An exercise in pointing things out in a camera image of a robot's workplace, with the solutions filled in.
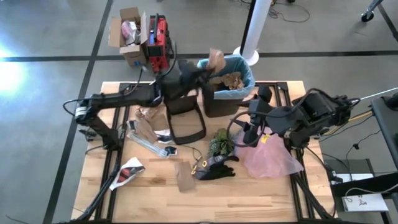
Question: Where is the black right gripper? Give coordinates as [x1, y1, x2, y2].
[243, 85, 285, 147]

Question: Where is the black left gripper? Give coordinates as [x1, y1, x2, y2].
[161, 60, 216, 101]

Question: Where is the black plastic trash bin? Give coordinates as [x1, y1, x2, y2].
[201, 82, 249, 118]

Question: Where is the blue plastic trash bag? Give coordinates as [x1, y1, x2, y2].
[197, 54, 256, 101]

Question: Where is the pink plastic trash bag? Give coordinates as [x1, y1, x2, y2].
[233, 129, 305, 180]

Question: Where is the black box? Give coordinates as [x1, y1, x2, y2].
[166, 96, 206, 146]

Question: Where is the brown paper bag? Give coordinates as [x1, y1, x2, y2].
[134, 105, 170, 144]

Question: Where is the blue jerky stick wrapper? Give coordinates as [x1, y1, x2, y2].
[126, 129, 178, 159]

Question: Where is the brown paper piece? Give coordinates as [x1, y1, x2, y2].
[173, 160, 197, 193]

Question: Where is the white red wrapper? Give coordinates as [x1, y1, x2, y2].
[108, 156, 146, 192]

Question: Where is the small green succulent plant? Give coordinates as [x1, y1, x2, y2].
[207, 128, 237, 158]

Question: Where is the grey black yellow-cuffed glove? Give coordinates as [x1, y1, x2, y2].
[203, 154, 240, 167]
[192, 163, 236, 181]

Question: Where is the white pole with round base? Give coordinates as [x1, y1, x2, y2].
[232, 0, 273, 67]

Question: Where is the open cardboard box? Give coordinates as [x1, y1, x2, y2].
[108, 6, 149, 67]

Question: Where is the pink white packaging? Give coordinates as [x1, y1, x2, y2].
[121, 20, 140, 47]

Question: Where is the grey floor plate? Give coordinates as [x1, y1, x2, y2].
[323, 158, 376, 184]

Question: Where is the thin white rod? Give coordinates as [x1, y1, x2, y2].
[357, 87, 398, 101]

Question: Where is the black side desk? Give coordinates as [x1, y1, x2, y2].
[371, 92, 398, 170]

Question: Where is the black flat panel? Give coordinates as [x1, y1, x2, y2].
[331, 173, 398, 198]

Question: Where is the white paper sheet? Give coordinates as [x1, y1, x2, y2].
[341, 192, 389, 213]

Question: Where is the grey caster wheel leg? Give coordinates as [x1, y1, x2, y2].
[360, 0, 385, 23]

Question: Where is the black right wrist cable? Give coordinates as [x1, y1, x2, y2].
[226, 88, 315, 147]

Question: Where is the tangled floor cable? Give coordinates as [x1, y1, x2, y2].
[267, 0, 311, 24]

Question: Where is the yellow cable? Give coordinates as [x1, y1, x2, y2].
[348, 110, 374, 124]

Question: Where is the black plug cable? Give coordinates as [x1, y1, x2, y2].
[345, 129, 382, 162]

